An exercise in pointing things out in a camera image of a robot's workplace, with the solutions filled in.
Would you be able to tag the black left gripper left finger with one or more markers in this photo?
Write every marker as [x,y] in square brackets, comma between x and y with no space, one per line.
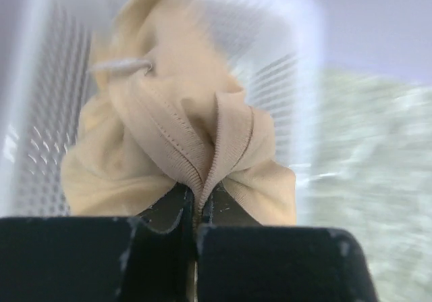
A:
[140,258]

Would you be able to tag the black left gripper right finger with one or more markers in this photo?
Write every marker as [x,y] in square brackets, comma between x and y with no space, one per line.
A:
[240,260]

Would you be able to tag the beige t-shirt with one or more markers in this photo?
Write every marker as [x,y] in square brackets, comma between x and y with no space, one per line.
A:
[168,111]

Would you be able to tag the white plastic basket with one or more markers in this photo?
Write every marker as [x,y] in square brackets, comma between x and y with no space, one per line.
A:
[274,47]

